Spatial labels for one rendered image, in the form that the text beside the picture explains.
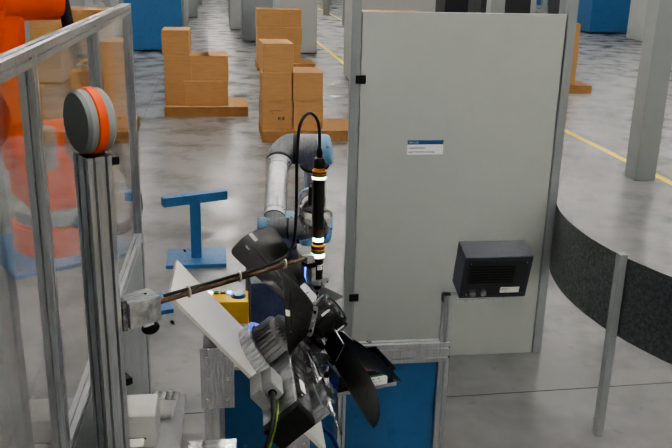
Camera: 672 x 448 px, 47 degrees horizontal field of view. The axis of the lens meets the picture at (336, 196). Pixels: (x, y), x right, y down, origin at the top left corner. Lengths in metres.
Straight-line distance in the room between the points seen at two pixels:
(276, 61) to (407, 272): 5.79
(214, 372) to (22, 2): 4.15
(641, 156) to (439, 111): 5.05
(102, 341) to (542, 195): 3.07
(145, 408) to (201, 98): 9.44
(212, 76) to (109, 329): 9.71
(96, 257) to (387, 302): 2.81
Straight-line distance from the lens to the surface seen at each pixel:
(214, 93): 11.67
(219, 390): 2.44
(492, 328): 4.81
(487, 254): 2.93
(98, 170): 1.93
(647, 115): 9.01
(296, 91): 9.99
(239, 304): 2.86
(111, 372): 2.13
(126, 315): 2.10
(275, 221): 2.69
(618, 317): 4.00
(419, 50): 4.21
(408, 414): 3.22
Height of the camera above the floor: 2.26
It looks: 17 degrees down
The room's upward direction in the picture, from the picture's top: 1 degrees clockwise
